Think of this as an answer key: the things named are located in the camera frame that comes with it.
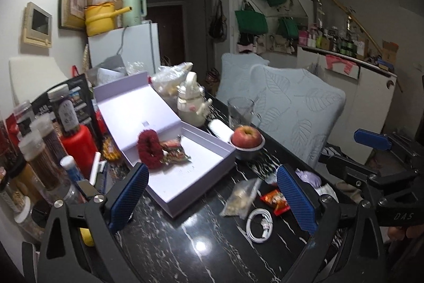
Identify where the white chair back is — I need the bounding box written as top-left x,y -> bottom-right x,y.
9,56 -> 68,108

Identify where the colourful snack packet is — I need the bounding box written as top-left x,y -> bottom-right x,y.
160,136 -> 193,164

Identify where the white floral pouch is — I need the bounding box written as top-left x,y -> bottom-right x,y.
295,169 -> 322,188

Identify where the pale green electric kettle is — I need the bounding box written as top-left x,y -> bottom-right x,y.
121,0 -> 147,28

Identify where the grey bowl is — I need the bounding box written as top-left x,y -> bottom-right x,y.
230,135 -> 266,161

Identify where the black hanging handbag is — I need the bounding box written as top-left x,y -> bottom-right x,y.
208,1 -> 227,42

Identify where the glass mug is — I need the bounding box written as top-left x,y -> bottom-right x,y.
227,97 -> 262,131

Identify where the dark label spice jar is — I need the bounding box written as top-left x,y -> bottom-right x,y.
47,84 -> 80,138

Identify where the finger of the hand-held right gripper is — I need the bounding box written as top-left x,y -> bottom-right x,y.
354,129 -> 424,171
326,154 -> 380,201

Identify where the red apple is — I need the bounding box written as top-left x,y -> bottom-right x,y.
231,125 -> 262,149

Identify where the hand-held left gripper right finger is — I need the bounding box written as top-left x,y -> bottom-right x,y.
276,164 -> 388,283

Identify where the yellow pot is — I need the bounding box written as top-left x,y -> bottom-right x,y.
84,3 -> 133,37

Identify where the blue white tube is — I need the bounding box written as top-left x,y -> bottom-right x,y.
60,156 -> 87,191

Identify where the bamboo stick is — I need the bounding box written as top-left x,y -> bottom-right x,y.
308,0 -> 403,93

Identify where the clear plastic bag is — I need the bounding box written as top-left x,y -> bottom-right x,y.
151,62 -> 193,98

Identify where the white fridge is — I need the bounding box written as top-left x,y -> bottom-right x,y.
87,22 -> 161,75

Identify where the brown wooden door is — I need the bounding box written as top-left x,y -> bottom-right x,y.
147,3 -> 184,66

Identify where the large leaf pattern cushion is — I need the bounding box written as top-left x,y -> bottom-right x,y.
250,65 -> 347,171

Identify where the lilac gift box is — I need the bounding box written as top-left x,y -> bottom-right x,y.
93,71 -> 236,219

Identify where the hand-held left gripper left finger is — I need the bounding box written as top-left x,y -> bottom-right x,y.
21,163 -> 149,283

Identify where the pink cloth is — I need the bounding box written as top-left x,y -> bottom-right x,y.
325,54 -> 356,75

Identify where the grain filled jar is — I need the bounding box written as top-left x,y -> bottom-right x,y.
30,115 -> 68,164

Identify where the red cartoon candy packet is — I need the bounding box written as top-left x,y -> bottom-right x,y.
260,189 -> 292,216

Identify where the white paper roll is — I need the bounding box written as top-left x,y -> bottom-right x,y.
207,119 -> 236,143

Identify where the black printed box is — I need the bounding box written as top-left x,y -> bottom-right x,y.
31,74 -> 95,134

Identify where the white charging cable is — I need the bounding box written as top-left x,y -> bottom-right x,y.
246,208 -> 275,243

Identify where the red bottle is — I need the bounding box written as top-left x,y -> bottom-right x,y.
61,125 -> 98,177

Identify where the clear bag of nuts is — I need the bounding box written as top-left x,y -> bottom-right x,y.
220,178 -> 262,220

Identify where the small leaf pattern cushion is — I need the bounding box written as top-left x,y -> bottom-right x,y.
216,53 -> 270,105

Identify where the brown spice jar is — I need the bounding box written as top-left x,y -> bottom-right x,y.
18,130 -> 62,191

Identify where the wall intercom panel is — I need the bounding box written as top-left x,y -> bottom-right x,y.
22,2 -> 54,48

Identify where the person's right hand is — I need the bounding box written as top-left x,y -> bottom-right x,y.
387,226 -> 424,244

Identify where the row of bottles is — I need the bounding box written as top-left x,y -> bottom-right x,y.
298,23 -> 370,60

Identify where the green tote bag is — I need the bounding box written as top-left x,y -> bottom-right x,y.
235,1 -> 268,35

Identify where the red fluffy scrunchie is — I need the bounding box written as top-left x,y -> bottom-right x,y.
137,129 -> 164,170

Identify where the white cabinet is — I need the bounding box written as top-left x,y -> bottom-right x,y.
296,46 -> 398,164

